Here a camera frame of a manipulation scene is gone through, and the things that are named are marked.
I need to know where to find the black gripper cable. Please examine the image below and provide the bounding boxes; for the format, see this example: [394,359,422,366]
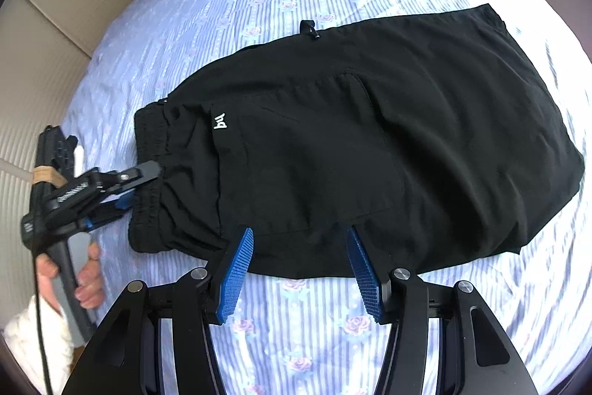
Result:
[28,233,50,383]

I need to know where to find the black pants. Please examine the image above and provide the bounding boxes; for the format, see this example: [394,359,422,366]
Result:
[128,3,585,278]

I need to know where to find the person's left hand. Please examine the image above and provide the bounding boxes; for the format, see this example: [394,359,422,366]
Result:
[36,241,106,312]

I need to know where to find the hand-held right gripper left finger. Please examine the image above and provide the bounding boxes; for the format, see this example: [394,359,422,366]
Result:
[62,227,255,395]

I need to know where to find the person's left forearm white sleeve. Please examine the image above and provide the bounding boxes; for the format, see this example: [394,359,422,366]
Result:
[2,295,75,395]

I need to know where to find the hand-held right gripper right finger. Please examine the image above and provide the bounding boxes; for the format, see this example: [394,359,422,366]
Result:
[347,227,540,395]

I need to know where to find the blue floral striped bed sheet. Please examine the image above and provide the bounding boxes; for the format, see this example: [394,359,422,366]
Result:
[60,0,592,395]

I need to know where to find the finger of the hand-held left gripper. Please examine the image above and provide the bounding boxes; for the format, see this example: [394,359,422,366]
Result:
[99,160,161,197]
[84,193,136,232]

